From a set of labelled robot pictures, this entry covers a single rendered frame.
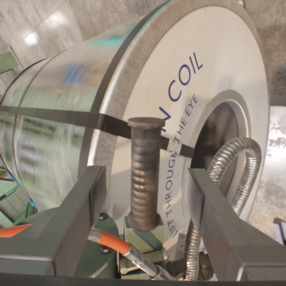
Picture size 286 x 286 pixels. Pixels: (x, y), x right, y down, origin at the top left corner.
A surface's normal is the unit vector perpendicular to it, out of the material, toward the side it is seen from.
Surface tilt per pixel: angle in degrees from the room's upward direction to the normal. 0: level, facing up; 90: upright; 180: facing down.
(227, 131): 4
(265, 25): 0
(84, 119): 48
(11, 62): 90
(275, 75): 0
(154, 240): 58
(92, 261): 115
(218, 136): 12
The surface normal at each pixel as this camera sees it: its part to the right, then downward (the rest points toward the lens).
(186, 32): 0.69, 0.15
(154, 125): 0.39, 0.26
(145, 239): 0.16, 0.27
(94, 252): 0.03, -0.96
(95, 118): -0.59, -0.19
